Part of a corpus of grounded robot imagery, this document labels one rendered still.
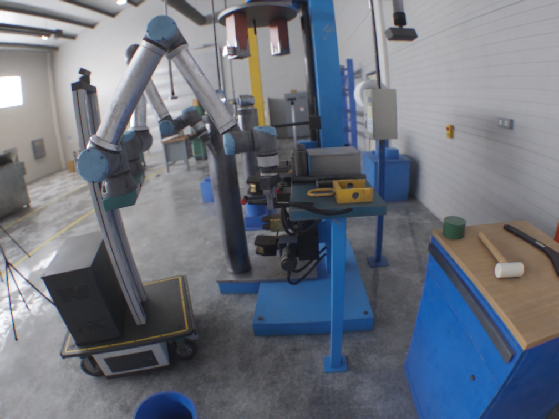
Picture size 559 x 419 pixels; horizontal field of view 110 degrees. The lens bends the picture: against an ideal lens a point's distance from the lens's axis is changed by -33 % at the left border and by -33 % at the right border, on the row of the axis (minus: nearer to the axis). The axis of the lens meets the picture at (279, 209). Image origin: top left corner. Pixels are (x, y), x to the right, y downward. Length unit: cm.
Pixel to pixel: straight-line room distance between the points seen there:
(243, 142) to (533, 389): 144
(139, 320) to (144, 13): 1447
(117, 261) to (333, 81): 178
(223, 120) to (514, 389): 150
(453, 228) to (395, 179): 314
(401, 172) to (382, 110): 212
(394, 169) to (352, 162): 262
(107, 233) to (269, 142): 100
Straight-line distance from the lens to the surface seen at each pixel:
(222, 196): 224
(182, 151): 804
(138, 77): 121
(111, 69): 1582
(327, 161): 169
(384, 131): 235
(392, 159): 431
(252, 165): 351
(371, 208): 124
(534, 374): 108
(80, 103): 160
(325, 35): 213
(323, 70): 208
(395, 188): 438
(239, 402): 179
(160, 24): 122
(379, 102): 233
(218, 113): 130
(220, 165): 218
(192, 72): 132
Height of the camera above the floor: 149
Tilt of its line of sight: 21 degrees down
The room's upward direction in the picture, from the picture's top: 5 degrees counter-clockwise
